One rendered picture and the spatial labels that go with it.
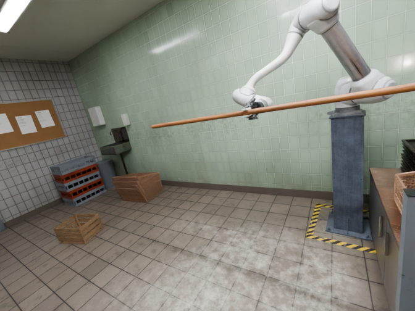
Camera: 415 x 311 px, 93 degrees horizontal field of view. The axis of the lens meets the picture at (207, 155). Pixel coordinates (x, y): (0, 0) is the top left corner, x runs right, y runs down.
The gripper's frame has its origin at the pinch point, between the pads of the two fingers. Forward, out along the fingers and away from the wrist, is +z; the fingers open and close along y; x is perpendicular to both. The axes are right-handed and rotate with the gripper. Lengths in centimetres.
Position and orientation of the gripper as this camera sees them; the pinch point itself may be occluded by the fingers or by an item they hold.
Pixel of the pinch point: (246, 112)
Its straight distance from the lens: 115.6
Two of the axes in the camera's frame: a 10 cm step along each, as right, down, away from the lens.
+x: -8.3, 0.2, 5.6
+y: 2.0, 9.4, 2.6
